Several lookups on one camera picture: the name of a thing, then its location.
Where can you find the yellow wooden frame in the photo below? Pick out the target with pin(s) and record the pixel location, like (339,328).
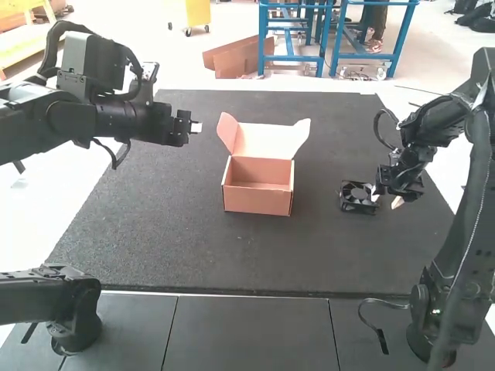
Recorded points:
(23,50)

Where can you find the black square fan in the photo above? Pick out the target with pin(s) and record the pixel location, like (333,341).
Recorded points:
(356,197)

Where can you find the yellow wheeled cart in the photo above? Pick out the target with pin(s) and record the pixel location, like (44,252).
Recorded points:
(197,11)

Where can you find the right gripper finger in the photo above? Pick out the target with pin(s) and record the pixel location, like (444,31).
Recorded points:
(397,202)
(377,196)

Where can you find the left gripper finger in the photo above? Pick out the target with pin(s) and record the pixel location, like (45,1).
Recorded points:
(197,128)

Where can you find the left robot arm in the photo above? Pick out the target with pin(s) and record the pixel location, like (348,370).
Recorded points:
(46,116)

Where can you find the person's legs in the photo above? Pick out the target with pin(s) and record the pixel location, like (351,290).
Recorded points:
(377,23)

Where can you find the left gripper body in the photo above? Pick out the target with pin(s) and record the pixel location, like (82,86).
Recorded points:
(154,121)

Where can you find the black mat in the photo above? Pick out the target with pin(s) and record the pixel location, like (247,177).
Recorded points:
(154,232)

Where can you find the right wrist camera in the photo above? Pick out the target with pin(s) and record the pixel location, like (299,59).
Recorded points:
(394,157)

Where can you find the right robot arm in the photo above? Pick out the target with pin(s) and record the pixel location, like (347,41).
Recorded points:
(472,193)

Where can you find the cardboard box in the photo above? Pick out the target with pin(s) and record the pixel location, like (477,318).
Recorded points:
(257,197)

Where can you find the dark base panel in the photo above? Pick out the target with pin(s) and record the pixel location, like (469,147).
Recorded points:
(251,336)
(359,351)
(127,336)

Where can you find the blue metal frame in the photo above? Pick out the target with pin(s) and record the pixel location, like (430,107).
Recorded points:
(402,38)
(267,38)

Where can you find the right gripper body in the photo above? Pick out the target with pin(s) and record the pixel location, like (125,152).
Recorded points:
(404,183)

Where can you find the brown cardboard sheet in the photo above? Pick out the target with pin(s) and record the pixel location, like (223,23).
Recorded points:
(232,58)

